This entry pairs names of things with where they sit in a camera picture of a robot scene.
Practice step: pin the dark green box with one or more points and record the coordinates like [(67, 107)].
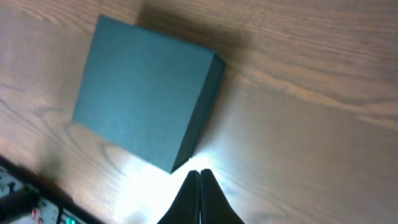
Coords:
[(146, 92)]

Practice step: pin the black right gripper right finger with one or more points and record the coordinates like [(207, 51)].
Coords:
[(215, 208)]

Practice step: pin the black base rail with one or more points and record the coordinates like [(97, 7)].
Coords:
[(27, 199)]

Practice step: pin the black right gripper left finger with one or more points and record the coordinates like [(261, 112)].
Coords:
[(185, 207)]

